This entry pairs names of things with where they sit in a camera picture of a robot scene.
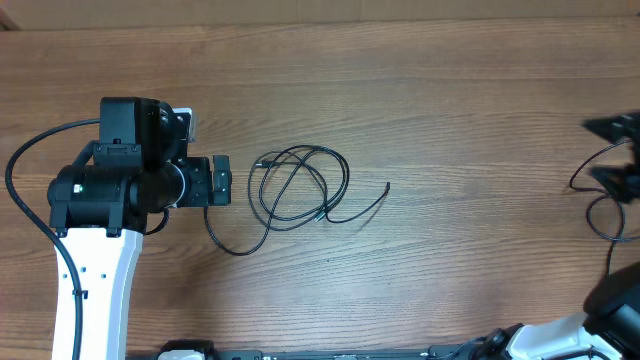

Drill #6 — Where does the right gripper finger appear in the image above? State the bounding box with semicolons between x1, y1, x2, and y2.
591;165;639;203
582;112;639;144

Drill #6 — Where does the black cable bundle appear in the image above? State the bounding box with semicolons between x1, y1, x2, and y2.
202;144;392;257

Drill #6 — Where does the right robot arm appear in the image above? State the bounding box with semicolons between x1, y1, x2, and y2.
466;112;639;360

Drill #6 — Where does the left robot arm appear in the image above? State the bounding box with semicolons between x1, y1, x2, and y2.
48;97;232;359

